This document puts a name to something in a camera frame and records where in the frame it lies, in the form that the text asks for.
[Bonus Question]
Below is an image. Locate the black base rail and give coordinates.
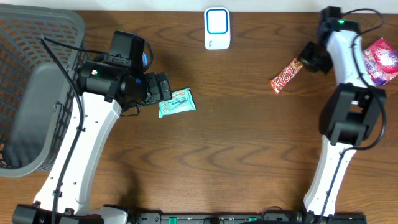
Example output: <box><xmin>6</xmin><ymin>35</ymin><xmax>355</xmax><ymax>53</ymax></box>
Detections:
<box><xmin>131</xmin><ymin>210</ymin><xmax>367</xmax><ymax>224</ymax></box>

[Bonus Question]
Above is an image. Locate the mint green wipes pack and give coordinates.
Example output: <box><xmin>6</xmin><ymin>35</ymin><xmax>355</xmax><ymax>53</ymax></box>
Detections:
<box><xmin>159</xmin><ymin>88</ymin><xmax>196</xmax><ymax>118</ymax></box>

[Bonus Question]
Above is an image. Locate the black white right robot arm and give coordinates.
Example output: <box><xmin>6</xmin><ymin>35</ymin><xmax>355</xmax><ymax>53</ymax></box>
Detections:
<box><xmin>299</xmin><ymin>17</ymin><xmax>386</xmax><ymax>223</ymax></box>

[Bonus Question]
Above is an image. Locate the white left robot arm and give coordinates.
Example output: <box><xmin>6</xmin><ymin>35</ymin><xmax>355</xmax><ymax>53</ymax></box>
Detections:
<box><xmin>12</xmin><ymin>61</ymin><xmax>172</xmax><ymax>223</ymax></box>

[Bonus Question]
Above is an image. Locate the white barcode scanner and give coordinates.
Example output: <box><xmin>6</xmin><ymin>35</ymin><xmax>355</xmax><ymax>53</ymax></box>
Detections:
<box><xmin>204</xmin><ymin>7</ymin><xmax>231</xmax><ymax>50</ymax></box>

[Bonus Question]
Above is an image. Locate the red purple pad pack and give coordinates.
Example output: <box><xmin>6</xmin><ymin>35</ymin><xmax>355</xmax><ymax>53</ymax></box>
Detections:
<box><xmin>363</xmin><ymin>37</ymin><xmax>397</xmax><ymax>86</ymax></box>

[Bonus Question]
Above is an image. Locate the red orange chocolate bar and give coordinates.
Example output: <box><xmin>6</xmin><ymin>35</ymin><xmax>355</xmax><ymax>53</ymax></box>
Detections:
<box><xmin>269</xmin><ymin>58</ymin><xmax>303</xmax><ymax>94</ymax></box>

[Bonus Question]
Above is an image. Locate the dark grey plastic basket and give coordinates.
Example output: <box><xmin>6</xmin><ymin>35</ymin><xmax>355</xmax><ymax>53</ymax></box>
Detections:
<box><xmin>1</xmin><ymin>4</ymin><xmax>88</xmax><ymax>178</ymax></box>

